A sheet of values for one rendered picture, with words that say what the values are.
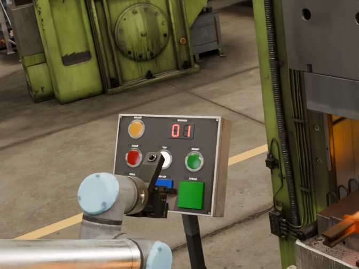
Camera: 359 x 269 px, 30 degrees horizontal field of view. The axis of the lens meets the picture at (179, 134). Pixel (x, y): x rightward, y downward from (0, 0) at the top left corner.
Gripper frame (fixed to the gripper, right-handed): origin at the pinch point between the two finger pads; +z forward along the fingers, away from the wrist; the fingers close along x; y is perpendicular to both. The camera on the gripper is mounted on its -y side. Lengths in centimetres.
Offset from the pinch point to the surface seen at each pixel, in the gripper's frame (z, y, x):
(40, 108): 329, -66, -323
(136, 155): 10.6, -9.5, -19.1
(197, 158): 10.6, -9.5, 1.0
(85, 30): 331, -140, -283
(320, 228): 14.7, 6.4, 36.2
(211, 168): 11.0, -6.9, 5.4
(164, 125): 11.0, -18.5, -10.8
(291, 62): -5.8, -33.0, 32.1
